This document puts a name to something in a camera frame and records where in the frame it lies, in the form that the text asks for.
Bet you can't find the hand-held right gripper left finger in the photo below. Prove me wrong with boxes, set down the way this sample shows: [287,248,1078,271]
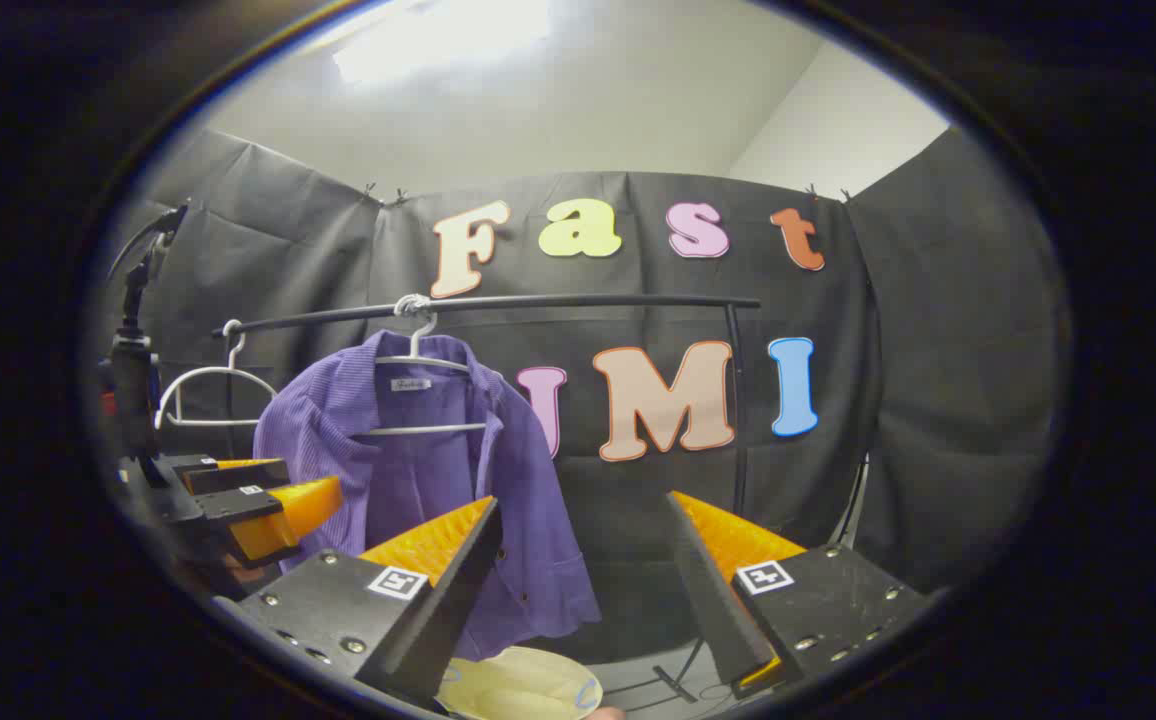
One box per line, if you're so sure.
[213,495,504,706]

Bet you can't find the black backdrop cloth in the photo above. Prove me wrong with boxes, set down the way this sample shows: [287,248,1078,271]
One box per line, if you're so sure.
[103,125,1064,661]

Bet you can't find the beige laundry hamper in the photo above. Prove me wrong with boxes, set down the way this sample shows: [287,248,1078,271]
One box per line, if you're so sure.
[436,645,604,720]

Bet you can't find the black clothes rack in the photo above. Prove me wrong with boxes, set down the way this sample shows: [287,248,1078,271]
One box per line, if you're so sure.
[210,293,764,701]

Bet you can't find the purple ribbed shirt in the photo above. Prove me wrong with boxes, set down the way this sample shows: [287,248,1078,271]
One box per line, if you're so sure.
[253,330,604,661]

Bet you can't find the white stand pole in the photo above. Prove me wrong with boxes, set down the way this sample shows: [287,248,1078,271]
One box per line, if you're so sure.
[838,452,871,549]

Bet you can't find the white clothes hanger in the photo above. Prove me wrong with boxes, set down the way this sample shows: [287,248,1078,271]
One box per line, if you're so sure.
[155,318,279,431]
[353,295,489,438]

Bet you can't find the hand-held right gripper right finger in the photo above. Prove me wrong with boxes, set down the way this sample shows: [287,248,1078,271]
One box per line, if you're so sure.
[663,490,929,701]

